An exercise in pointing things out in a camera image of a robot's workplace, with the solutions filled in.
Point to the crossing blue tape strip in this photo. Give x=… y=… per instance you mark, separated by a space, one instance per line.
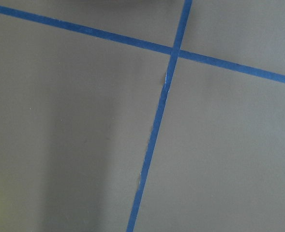
x=159 y=114

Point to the long blue tape strip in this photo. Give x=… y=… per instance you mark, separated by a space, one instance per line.
x=141 y=44

